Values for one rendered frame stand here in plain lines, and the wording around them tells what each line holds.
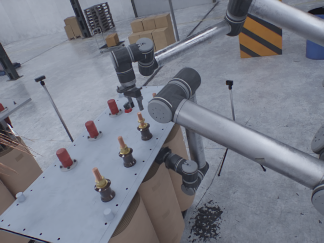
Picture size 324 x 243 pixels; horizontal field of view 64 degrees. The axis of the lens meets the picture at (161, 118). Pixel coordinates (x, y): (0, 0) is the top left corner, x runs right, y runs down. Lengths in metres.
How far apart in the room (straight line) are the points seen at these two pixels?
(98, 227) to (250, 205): 1.98
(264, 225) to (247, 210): 0.23
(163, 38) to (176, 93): 6.53
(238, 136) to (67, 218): 0.99
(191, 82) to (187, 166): 0.57
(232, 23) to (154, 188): 1.32
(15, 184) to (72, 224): 1.79
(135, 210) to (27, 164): 1.68
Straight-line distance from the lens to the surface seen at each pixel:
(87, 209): 1.54
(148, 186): 1.99
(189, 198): 2.77
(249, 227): 2.90
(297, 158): 1.25
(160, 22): 8.17
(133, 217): 1.77
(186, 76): 1.45
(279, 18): 1.84
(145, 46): 1.58
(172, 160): 1.76
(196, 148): 1.75
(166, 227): 2.36
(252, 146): 1.23
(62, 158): 1.85
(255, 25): 6.38
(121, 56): 1.56
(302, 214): 3.03
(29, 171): 3.21
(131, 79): 1.61
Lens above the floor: 2.38
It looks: 30 degrees down
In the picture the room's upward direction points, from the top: 16 degrees counter-clockwise
